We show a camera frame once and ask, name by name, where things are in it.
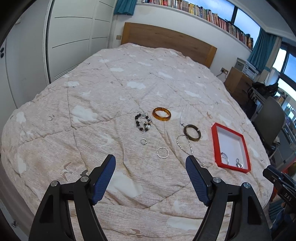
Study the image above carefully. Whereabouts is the red shallow jewelry box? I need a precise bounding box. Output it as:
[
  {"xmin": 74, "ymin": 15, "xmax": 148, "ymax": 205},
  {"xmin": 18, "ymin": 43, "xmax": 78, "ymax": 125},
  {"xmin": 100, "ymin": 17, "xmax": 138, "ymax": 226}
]
[{"xmin": 211, "ymin": 123, "xmax": 251, "ymax": 173}]

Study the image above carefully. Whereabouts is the dark olive bangle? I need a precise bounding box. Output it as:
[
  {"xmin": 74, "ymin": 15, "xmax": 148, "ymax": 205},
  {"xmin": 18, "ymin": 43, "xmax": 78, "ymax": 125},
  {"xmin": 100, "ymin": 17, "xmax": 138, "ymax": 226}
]
[{"xmin": 184, "ymin": 125, "xmax": 201, "ymax": 142}]

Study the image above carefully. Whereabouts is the silver twisted hoop bracelet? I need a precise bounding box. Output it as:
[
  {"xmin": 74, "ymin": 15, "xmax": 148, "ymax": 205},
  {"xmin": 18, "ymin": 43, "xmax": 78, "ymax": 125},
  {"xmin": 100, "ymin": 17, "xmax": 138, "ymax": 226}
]
[{"xmin": 155, "ymin": 146, "xmax": 170, "ymax": 159}]

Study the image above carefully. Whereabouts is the silver chain necklace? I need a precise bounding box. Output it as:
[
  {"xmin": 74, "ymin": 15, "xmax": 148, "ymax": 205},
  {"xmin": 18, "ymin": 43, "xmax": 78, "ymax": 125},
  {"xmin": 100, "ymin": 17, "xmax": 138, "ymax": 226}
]
[{"xmin": 176, "ymin": 108, "xmax": 206, "ymax": 168}]

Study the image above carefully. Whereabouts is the black white beaded bracelet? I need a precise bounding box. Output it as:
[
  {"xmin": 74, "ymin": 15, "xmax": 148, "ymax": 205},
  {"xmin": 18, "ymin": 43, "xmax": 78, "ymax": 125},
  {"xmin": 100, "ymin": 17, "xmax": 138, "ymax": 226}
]
[{"xmin": 134, "ymin": 112, "xmax": 153, "ymax": 134}]

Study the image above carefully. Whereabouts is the amber bangle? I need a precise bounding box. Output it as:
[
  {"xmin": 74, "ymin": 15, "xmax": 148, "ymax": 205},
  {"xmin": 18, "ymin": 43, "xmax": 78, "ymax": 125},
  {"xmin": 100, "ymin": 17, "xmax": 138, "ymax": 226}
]
[{"xmin": 152, "ymin": 107, "xmax": 171, "ymax": 121}]

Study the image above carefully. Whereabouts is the silver charm pendant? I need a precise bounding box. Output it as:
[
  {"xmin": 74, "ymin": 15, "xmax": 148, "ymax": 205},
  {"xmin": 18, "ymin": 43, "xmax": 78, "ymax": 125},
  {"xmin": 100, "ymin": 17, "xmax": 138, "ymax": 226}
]
[{"xmin": 236, "ymin": 158, "xmax": 244, "ymax": 168}]

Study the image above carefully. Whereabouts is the grey office chair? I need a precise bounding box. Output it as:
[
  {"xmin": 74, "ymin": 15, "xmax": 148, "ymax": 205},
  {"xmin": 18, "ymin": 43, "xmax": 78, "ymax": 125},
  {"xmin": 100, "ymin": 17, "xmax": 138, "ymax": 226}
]
[{"xmin": 252, "ymin": 97, "xmax": 285, "ymax": 157}]

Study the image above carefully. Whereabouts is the black bag on desk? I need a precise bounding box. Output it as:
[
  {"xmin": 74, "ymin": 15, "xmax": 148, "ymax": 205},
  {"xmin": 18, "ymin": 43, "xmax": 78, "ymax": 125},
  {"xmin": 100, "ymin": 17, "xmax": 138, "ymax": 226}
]
[{"xmin": 247, "ymin": 82, "xmax": 278, "ymax": 99}]

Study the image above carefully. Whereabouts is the wooden nightstand dresser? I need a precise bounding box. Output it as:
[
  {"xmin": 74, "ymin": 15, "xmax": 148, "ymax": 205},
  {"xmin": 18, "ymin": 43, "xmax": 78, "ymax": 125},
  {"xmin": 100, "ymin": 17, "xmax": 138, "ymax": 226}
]
[{"xmin": 224, "ymin": 67, "xmax": 253, "ymax": 106}]

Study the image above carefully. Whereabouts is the white door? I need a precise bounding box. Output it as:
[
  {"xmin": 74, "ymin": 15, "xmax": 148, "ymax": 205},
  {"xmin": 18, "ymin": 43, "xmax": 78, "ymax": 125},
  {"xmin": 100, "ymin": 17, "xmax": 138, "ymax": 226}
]
[{"xmin": 0, "ymin": 34, "xmax": 50, "ymax": 117}]

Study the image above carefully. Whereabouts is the white printer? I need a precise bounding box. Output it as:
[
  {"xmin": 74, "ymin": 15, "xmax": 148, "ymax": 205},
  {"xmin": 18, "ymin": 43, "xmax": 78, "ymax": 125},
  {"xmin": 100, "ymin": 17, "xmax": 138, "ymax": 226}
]
[{"xmin": 234, "ymin": 58, "xmax": 258, "ymax": 81}]

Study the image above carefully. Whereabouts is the teal right curtain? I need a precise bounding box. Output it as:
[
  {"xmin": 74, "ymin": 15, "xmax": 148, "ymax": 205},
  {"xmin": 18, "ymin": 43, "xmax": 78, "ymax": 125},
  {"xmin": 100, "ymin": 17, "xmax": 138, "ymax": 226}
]
[{"xmin": 247, "ymin": 28, "xmax": 277, "ymax": 73}]

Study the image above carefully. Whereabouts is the teal curtain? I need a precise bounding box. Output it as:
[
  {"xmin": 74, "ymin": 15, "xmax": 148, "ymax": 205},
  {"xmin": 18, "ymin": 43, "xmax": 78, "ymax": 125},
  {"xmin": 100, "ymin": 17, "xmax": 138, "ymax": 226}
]
[
  {"xmin": 247, "ymin": 28, "xmax": 277, "ymax": 73},
  {"xmin": 114, "ymin": 0, "xmax": 137, "ymax": 16}
]

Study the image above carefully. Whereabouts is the pink cloud-print quilt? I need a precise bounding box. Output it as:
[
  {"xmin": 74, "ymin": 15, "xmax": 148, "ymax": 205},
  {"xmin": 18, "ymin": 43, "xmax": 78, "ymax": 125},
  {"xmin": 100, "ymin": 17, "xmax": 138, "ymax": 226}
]
[{"xmin": 1, "ymin": 44, "xmax": 273, "ymax": 240}]

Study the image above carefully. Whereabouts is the row of books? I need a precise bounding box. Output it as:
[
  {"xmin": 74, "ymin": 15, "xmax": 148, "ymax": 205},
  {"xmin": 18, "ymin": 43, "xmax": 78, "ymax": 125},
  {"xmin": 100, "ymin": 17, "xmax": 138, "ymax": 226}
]
[{"xmin": 141, "ymin": 0, "xmax": 254, "ymax": 50}]

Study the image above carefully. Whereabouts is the white sliding wardrobe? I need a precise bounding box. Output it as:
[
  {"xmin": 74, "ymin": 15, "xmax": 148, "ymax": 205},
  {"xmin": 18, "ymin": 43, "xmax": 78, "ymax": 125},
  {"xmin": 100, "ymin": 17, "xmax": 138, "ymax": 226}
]
[{"xmin": 46, "ymin": 0, "xmax": 116, "ymax": 82}]

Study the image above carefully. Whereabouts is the wooden headboard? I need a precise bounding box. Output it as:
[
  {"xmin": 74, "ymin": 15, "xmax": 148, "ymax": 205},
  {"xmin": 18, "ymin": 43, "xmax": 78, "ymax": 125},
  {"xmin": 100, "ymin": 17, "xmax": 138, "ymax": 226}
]
[{"xmin": 121, "ymin": 22, "xmax": 217, "ymax": 68}]

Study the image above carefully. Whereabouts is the teal left curtain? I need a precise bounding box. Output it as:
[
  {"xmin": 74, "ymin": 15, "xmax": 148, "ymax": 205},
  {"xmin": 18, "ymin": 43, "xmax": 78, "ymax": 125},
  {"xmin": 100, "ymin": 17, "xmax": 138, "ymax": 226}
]
[{"xmin": 114, "ymin": 0, "xmax": 137, "ymax": 16}]

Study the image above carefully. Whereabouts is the wall power socket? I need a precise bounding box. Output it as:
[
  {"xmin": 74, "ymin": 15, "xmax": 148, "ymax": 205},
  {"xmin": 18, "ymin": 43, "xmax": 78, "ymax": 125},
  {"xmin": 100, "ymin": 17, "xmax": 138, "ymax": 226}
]
[{"xmin": 221, "ymin": 68, "xmax": 229, "ymax": 75}]

